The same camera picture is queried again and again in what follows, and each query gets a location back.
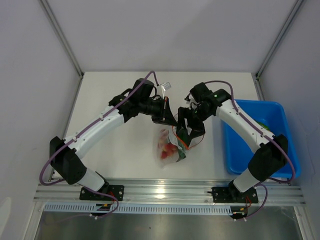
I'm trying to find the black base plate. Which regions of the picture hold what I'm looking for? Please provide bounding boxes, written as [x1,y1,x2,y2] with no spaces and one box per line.
[207,186,259,204]
[79,185,125,202]

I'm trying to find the left aluminium frame post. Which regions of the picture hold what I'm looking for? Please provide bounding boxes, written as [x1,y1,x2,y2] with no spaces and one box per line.
[38,0,84,78]

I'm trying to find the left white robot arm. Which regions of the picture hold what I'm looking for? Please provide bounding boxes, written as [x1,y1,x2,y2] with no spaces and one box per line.
[49,78,177,200]

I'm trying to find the clear orange zip top bag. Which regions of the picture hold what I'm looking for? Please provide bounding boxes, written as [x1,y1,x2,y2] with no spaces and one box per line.
[152,113,205,168]

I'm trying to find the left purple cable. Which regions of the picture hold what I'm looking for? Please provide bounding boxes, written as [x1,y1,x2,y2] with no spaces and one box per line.
[39,70,120,222]

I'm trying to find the white slotted cable duct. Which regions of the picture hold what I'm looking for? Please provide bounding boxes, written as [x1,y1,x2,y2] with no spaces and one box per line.
[43,202,233,216]

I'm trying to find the aluminium frame post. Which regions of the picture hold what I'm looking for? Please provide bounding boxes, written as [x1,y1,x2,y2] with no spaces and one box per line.
[38,0,84,78]
[255,0,307,81]

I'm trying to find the right aluminium frame post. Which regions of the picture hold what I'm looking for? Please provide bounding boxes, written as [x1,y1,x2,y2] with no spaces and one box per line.
[255,0,307,81]

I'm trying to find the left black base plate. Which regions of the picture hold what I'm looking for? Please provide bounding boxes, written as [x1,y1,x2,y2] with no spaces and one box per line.
[79,185,125,202]

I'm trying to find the green chili pepper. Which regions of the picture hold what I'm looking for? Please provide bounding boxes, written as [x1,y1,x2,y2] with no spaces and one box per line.
[257,121,271,132]

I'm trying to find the aluminium mounting rail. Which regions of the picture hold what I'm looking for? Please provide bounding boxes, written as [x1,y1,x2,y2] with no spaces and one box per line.
[33,179,306,207]

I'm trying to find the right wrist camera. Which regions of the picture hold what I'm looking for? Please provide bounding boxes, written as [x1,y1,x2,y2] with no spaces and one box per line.
[184,92,193,104]

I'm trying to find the red cherry tomato bunch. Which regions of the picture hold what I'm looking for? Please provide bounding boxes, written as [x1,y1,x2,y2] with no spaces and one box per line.
[157,129,178,161]

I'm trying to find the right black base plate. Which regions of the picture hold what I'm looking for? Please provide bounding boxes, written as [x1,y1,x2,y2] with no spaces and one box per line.
[207,186,259,204]

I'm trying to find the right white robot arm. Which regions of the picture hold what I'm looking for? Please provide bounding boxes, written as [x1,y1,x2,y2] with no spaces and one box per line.
[175,82,290,202]

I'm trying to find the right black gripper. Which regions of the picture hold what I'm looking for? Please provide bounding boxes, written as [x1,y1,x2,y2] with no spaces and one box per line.
[175,105,213,141]

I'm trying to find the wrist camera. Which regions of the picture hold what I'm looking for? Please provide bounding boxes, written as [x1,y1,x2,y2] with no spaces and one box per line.
[157,82,172,99]
[184,92,193,104]

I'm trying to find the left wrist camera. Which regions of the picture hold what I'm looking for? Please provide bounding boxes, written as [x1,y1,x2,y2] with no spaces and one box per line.
[157,82,172,99]

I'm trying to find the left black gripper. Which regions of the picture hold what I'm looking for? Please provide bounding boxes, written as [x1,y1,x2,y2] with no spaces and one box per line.
[139,96,178,127]

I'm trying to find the blue plastic bin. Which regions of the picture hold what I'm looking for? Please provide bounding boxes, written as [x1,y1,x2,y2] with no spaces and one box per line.
[222,99,301,178]

